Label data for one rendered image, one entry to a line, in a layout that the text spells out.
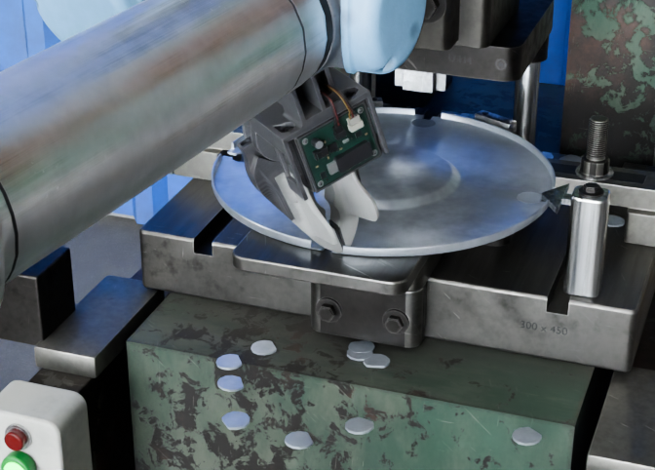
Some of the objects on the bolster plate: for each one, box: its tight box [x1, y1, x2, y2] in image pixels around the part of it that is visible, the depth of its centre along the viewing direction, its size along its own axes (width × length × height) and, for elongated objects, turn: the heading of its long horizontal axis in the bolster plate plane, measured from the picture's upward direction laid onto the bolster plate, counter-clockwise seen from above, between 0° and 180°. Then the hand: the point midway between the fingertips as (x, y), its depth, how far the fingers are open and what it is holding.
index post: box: [563, 182, 611, 297], centre depth 117 cm, size 3×3×10 cm
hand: (333, 232), depth 108 cm, fingers closed
